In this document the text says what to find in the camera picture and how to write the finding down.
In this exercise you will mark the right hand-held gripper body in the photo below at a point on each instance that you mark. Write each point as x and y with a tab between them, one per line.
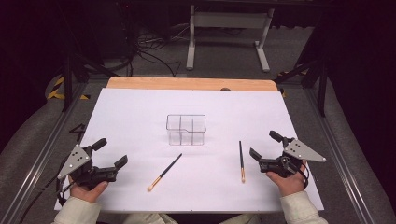
299	151

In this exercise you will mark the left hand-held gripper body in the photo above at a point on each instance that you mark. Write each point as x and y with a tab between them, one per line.
76	160

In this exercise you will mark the clear plastic compartment container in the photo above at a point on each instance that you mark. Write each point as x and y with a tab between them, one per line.
186	137

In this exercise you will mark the person's left hand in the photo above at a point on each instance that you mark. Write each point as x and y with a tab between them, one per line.
88	193

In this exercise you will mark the person's right hand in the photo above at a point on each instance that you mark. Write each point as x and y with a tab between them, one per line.
289	185

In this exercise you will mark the black metal stand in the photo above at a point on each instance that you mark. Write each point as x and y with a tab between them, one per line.
322	93
67	84

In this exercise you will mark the person's left leg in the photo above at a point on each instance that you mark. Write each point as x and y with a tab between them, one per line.
149	219

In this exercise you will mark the white paper sheet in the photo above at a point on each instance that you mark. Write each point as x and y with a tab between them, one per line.
193	102

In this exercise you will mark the aluminium rail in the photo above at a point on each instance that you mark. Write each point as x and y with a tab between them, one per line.
339	149
40	161

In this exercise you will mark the white metal stand frame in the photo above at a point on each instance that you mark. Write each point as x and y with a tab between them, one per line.
230	20

